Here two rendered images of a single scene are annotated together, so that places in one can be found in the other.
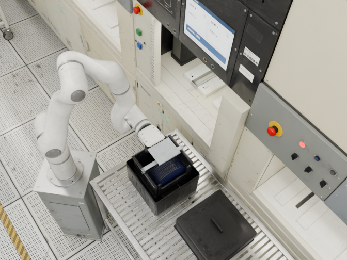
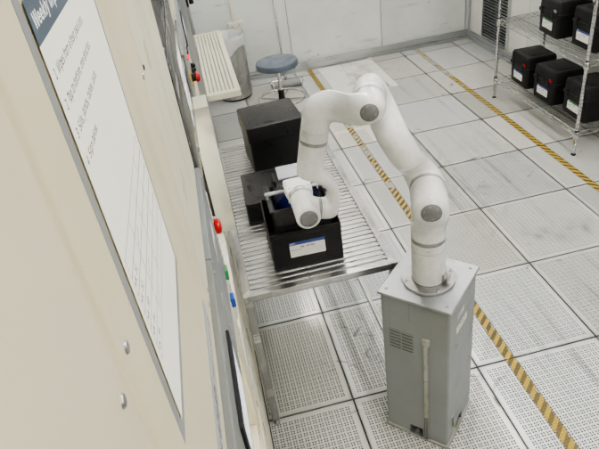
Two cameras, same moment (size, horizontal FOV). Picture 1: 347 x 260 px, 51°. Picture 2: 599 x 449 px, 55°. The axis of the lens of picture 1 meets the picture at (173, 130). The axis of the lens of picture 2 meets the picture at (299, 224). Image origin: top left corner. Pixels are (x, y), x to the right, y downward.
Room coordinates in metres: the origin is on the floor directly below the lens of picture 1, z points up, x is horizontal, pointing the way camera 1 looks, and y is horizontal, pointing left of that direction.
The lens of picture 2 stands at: (2.45, 1.10, 2.15)
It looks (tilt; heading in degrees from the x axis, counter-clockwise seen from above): 34 degrees down; 214
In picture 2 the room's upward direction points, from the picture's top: 9 degrees counter-clockwise
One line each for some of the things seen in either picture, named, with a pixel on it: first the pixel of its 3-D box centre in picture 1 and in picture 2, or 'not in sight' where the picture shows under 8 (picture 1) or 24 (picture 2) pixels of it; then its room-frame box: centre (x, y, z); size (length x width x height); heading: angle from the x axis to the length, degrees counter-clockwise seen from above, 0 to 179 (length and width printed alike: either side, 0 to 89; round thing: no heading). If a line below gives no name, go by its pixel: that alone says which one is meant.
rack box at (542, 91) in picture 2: not in sight; (557, 81); (-2.16, 0.56, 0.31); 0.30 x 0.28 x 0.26; 41
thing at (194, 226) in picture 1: (215, 228); (274, 189); (0.61, -0.24, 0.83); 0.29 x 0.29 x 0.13; 40
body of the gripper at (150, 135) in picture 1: (150, 136); (298, 189); (0.95, 0.11, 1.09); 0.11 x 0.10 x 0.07; 39
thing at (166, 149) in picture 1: (162, 165); (298, 206); (0.87, 0.04, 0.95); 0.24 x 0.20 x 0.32; 129
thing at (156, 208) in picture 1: (162, 175); (301, 228); (0.86, 0.04, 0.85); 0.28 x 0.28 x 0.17; 39
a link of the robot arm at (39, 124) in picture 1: (51, 136); (429, 214); (0.92, 0.59, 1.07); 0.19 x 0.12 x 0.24; 23
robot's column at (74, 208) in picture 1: (77, 198); (429, 351); (0.89, 0.57, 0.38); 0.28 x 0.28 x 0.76; 86
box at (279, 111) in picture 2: not in sight; (272, 135); (0.23, -0.48, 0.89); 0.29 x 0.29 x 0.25; 44
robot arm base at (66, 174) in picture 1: (62, 163); (428, 258); (0.89, 0.57, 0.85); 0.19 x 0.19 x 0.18
